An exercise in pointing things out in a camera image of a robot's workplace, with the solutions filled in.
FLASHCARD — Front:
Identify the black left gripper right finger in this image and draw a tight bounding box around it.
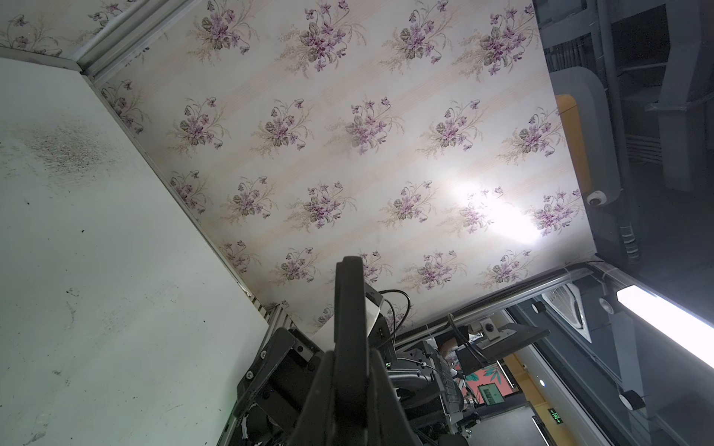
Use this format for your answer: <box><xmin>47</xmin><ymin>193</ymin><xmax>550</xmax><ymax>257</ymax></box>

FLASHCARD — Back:
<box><xmin>367</xmin><ymin>349</ymin><xmax>421</xmax><ymax>446</ymax></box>

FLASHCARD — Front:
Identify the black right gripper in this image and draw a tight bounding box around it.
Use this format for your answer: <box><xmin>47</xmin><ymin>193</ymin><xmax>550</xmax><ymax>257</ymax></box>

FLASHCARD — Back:
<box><xmin>234</xmin><ymin>328</ymin><xmax>324</xmax><ymax>445</ymax></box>

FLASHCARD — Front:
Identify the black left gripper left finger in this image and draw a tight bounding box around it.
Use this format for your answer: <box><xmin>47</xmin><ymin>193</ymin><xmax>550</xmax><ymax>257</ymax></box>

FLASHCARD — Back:
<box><xmin>288</xmin><ymin>351</ymin><xmax>335</xmax><ymax>446</ymax></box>

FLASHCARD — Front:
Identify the black phone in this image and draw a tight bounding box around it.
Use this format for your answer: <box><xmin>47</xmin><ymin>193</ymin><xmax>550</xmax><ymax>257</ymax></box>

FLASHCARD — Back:
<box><xmin>334</xmin><ymin>256</ymin><xmax>369</xmax><ymax>427</ymax></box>

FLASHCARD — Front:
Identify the fluorescent ceiling light outside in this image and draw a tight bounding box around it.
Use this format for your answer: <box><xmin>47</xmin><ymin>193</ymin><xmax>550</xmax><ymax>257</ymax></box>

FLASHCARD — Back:
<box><xmin>617</xmin><ymin>285</ymin><xmax>713</xmax><ymax>368</ymax></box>

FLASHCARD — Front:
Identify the orange box outside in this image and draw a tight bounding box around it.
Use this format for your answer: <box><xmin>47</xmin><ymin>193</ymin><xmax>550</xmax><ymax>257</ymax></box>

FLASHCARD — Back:
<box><xmin>556</xmin><ymin>95</ymin><xmax>592</xmax><ymax>196</ymax></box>

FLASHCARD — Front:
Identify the grey metal shelving outside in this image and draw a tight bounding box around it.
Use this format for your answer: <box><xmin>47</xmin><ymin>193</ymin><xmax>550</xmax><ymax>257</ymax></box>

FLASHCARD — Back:
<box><xmin>535</xmin><ymin>1</ymin><xmax>713</xmax><ymax>274</ymax></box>

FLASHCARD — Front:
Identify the overhead stereo camera mount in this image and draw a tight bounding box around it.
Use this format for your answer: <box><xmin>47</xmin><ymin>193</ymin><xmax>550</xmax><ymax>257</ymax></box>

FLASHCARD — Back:
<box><xmin>449</xmin><ymin>318</ymin><xmax>550</xmax><ymax>375</ymax></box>

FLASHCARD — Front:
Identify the aluminium frame post back right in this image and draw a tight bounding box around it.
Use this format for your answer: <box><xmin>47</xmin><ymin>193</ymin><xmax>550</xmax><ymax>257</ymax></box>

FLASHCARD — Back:
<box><xmin>74</xmin><ymin>0</ymin><xmax>198</xmax><ymax>85</ymax></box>

